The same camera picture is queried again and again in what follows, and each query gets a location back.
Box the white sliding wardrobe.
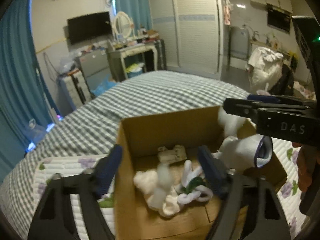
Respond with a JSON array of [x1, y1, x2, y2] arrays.
[[149, 0, 224, 80]]

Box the white sock with navy cuff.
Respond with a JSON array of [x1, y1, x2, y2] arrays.
[[213, 107, 273, 174]]

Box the grey washing machine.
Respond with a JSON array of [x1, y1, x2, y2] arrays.
[[229, 27, 249, 60]]

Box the white green pipe-cleaner flower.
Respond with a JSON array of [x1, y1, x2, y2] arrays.
[[175, 160, 213, 207]]

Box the brown cardboard box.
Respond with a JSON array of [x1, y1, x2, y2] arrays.
[[115, 107, 290, 239]]

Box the teal curtain centre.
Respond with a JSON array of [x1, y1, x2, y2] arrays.
[[115, 0, 152, 30]]

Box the teal curtain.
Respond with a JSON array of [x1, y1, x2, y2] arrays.
[[1, 0, 57, 180], [115, 0, 152, 30]]

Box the blue plastic bag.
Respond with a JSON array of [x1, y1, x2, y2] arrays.
[[90, 77, 117, 97]]

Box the white suitcase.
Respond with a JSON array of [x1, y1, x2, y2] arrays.
[[59, 68, 92, 110]]

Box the oval white vanity mirror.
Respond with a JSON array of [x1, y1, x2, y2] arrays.
[[112, 11, 133, 39]]

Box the clear water jug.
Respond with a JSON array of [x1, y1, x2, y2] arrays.
[[24, 119, 47, 145]]

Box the white laundry bundle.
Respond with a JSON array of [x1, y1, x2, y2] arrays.
[[247, 47, 283, 94]]

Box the dark clothes on chair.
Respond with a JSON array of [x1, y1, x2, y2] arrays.
[[268, 64, 294, 96]]

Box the cream scrunchie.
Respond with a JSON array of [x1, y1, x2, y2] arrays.
[[133, 164, 181, 218]]

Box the grey checked bed cover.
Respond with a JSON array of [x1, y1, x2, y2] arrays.
[[1, 71, 248, 239]]

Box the black range hood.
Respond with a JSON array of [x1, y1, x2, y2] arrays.
[[267, 5, 291, 33]]

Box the white quilted floral blanket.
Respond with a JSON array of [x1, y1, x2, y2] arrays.
[[28, 144, 291, 239]]

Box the white dressing table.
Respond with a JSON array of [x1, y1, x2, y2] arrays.
[[106, 42, 158, 82]]

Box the black wall television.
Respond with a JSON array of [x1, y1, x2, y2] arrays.
[[67, 12, 112, 44]]

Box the teal curtain left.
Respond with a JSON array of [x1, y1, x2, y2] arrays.
[[1, 0, 57, 180]]

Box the small grey fridge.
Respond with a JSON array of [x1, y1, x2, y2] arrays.
[[76, 48, 111, 85]]

